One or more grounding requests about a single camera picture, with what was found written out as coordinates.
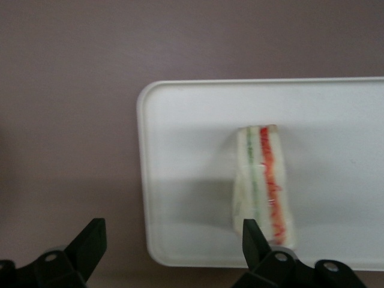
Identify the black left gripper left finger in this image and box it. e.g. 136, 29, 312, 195
0, 217, 108, 288

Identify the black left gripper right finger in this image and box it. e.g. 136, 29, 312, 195
232, 218, 365, 288

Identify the triangle sandwich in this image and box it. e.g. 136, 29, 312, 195
230, 124, 298, 250

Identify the cream plastic tray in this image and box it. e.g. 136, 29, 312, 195
136, 77, 384, 268

